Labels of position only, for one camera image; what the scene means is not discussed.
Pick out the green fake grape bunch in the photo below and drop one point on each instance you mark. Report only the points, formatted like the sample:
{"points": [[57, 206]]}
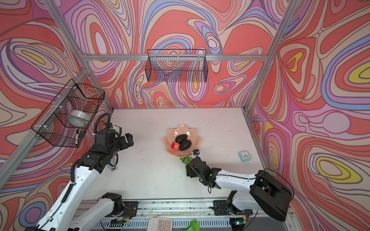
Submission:
{"points": [[186, 160]]}

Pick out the black wire basket left wall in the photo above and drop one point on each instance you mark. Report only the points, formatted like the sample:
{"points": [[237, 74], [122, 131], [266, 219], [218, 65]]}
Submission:
{"points": [[60, 129]]}

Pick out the pink flower-shaped fruit bowl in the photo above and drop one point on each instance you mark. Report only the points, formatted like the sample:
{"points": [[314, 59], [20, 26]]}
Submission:
{"points": [[182, 129]]}

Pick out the dark fake avocado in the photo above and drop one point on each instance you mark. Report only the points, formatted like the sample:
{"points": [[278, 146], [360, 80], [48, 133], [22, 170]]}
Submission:
{"points": [[181, 138], [185, 145]]}

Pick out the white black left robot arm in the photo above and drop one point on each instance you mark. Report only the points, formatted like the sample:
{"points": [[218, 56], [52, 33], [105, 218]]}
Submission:
{"points": [[83, 173]]}

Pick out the black wire basket back wall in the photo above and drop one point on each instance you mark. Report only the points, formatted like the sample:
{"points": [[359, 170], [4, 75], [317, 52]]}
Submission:
{"points": [[176, 65]]}

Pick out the green plastic bag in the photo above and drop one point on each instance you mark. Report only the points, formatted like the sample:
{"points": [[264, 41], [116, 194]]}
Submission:
{"points": [[194, 226]]}

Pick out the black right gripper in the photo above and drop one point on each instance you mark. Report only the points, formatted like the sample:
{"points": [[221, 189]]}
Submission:
{"points": [[190, 171]]}

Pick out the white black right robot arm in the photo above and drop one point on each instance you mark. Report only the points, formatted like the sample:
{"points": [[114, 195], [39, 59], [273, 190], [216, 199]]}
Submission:
{"points": [[260, 191]]}

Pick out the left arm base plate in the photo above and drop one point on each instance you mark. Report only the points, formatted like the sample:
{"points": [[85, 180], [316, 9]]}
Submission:
{"points": [[129, 210]]}

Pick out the red fake apple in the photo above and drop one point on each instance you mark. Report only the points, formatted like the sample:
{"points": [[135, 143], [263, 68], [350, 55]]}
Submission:
{"points": [[175, 146]]}

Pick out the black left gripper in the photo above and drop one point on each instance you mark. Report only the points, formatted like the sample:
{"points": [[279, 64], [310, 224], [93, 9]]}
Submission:
{"points": [[124, 144]]}

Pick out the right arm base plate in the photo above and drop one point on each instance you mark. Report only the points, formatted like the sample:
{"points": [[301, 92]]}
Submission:
{"points": [[225, 207]]}

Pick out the white keypad calculator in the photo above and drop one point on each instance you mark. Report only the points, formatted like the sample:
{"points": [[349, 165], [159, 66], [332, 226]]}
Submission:
{"points": [[160, 224]]}

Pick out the black wire basket wall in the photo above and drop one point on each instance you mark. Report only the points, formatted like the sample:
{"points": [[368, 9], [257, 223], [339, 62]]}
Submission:
{"points": [[60, 129], [176, 65]]}

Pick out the small teal clock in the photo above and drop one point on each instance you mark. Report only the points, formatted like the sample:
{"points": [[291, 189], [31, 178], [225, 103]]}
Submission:
{"points": [[244, 156]]}

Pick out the aluminium front rail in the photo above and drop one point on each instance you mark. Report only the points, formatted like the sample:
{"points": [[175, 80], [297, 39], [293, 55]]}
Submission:
{"points": [[174, 208]]}

